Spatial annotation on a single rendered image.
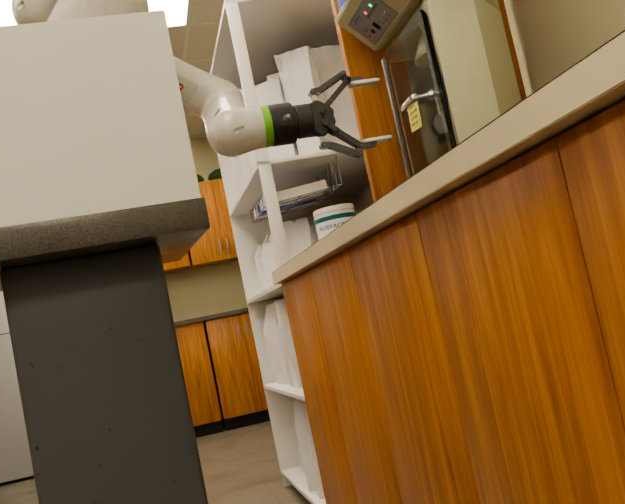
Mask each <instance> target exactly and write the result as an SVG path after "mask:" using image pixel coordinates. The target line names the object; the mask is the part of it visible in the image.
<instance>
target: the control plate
mask: <svg viewBox="0 0 625 504"><path fill-rule="evenodd" d="M368 4H371V5H372V7H370V6H369V5H368ZM364 11H366V12H367V14H364ZM383 11H386V14H383ZM397 14H398V12H396V11H395V10H393V9H392V8H391V7H389V6H388V5H387V4H385V3H384V2H382V1H381V0H363V1H362V2H361V4H360V6H359V7H358V9H357V11H356V13H355V14H354V16H353V18H352V19H351V21H350V23H349V24H348V26H350V27H351V28H352V29H354V30H355V31H357V32H358V33H359V34H361V35H362V36H364V37H365V38H366V39H368V40H369V41H370V42H372V43H373V44H375V45H376V44H377V42H378V41H379V40H380V38H381V37H382V35H383V34H384V33H385V31H386V30H387V28H388V27H389V26H390V24H391V23H392V21H393V20H394V19H395V17H396V16H397ZM380 15H382V16H383V17H384V18H380ZM378 19H379V20H380V21H381V22H379V23H378V22H377V21H378ZM373 22H375V23H376V24H378V25H379V26H380V27H381V29H380V30H378V29H377V28H376V27H374V26H373V25H372V23H373ZM371 29H373V30H374V31H375V34H373V33H371V32H370V30H371ZM368 35H371V36H372V37H371V38H370V37H369V36H368Z"/></svg>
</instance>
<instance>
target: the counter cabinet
mask: <svg viewBox="0 0 625 504"><path fill-rule="evenodd" d="M282 289H283V294H284V299H285V303H286V308H287V313H288V318H289V323H290V328H291V333H292V338H293V343H294V348H295V353H296V358H297V363H298V368H299V372H300V377H301V382H302V387H303V392H304V397H305V402H306V407H307V412H308V417H309V422H310V427H311V432H312V437H313V441H314V446H315V451H316V456H317V461H318V466H319V471H320V476H321V481H322V486H323V491H324V496H325V501H326V504H625V100H624V101H622V102H620V103H618V104H616V105H614V106H612V107H611V108H609V109H607V110H605V111H603V112H601V113H600V114H598V115H596V116H594V117H592V118H590V119H588V120H587V121H585V122H583V123H581V124H579V125H577V126H575V127H574V128H572V129H570V130H568V131H566V132H564V133H562V134H561V135H559V136H557V137H556V138H553V139H551V140H549V141H548V142H546V143H544V144H542V145H540V146H538V147H536V148H535V149H533V150H531V151H529V152H527V153H525V154H523V155H522V156H520V157H518V158H516V159H514V160H512V161H510V162H509V163H507V164H505V165H503V166H501V167H499V168H497V169H496V170H494V171H492V172H490V173H488V174H486V175H485V176H483V177H481V178H479V179H477V180H475V181H473V182H472V183H470V184H468V185H466V186H464V187H462V188H460V189H459V190H457V191H455V192H453V193H451V194H449V195H447V196H446V197H444V198H442V199H440V200H438V201H436V202H434V203H433V204H431V205H429V206H427V207H425V208H423V209H421V210H420V211H418V212H416V213H414V214H412V215H410V216H408V217H407V218H405V219H403V220H401V221H399V222H397V223H395V224H394V225H392V226H390V227H388V228H386V229H384V230H382V231H381V232H379V233H377V234H375V235H373V236H371V237H370V238H368V239H366V240H364V241H362V242H360V243H358V244H357V245H355V246H353V247H351V248H349V249H347V250H345V251H344V252H342V253H340V254H338V255H336V256H334V257H332V258H331V259H329V260H327V261H325V262H323V263H321V264H319V265H318V266H316V267H314V268H312V269H310V270H308V271H306V272H305V273H303V274H301V275H299V276H297V277H295V278H293V279H292V280H290V281H288V282H285V283H282Z"/></svg>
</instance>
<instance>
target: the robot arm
mask: <svg viewBox="0 0 625 504"><path fill-rule="evenodd" d="M139 12H149V5H148V1H147V0H12V14H13V17H14V19H15V22H16V23H17V25H20V24H30V23H40V22H50V21H60V20H69V19H79V18H89V17H99V16H109V15H119V14H129V13H139ZM173 57H174V62H175V67H176V72H177V77H178V82H179V87H180V92H181V97H182V103H183V107H184V108H186V109H187V110H189V111H190V112H192V113H193V114H195V115H196V116H198V117H199V118H201V119H202V120H203V121H204V124H205V128H206V135H207V139H208V142H209V144H210V145H211V147H212V148H213V149H214V150H215V151H216V152H217V153H219V154H221V155H223V156H227V157H237V156H240V155H243V154H245V153H248V152H251V151H254V150H258V149H262V148H268V147H275V146H282V145H288V144H295V143H296V141H297V138H298V139H302V138H309V137H319V138H320V146H319V148H320V149H321V150H328V149H329V150H332V151H336V152H339V153H342V154H345V155H348V156H352V157H355V158H360V157H361V156H362V155H363V150H364V149H369V148H374V147H376V146H377V143H380V142H386V141H389V140H390V139H391V138H392V135H386V136H380V137H373V138H367V139H363V140H362V141H359V140H357V139H356V138H354V137H352V136H351V135H349V134H347V133H346V132H344V131H342V130H341V129H339V127H337V126H335V123H336V120H335V117H334V110H333V109H332V108H331V107H330V105H331V104H332V103H333V102H334V101H335V99H336V98H337V97H338V96H339V94H340V93H341V92H342V91H343V90H344V88H345V87H346V86H347V85H348V89H349V88H357V87H364V86H371V85H376V84H377V83H378V82H379V81H380V78H372V79H365V80H363V77H362V76H357V77H350V76H347V74H346V71H345V70H342V71H340V72H339V73H338V74H336V75H335V76H333V77H332V78H331V79H329V80H328V81H326V82H325V83H324V84H322V85H321V86H319V87H316V88H312V89H311V90H310V91H309V93H308V96H309V97H311V100H312V102H311V103H308V104H301V105H294V106H292V104H291V103H289V102H287V103H280V104H273V105H266V106H259V107H245V104H244V101H243V97H242V94H241V92H240V90H239V89H238V88H237V87H236V86H235V85H234V84H232V83H231V82H229V81H226V80H224V79H221V78H218V77H216V76H213V75H211V74H209V73H207V72H204V71H202V70H200V69H198V68H196V67H194V66H192V65H190V64H188V63H186V62H184V61H182V60H180V59H179V58H177V57H175V56H173ZM340 80H342V83H341V84H340V86H339V87H338V88H337V89H336V90H335V92H334V93H333V94H332V95H331V97H330V98H329V99H328V100H327V101H326V102H325V104H324V103H322V102H320V101H318V100H317V98H318V97H319V96H320V94H321V93H323V92H324V91H326V90H327V89H328V88H330V87H331V86H333V85H334V84H335V83H337V82H338V81H340ZM328 133H329V134H330V135H332V136H335V137H337V138H338V139H340V140H342V141H343V142H345V143H347V144H349V145H350V146H352V147H354V148H355V149H354V148H351V147H348V146H345V145H342V144H338V143H335V142H330V141H329V139H326V138H325V136H326V135H327V134H328Z"/></svg>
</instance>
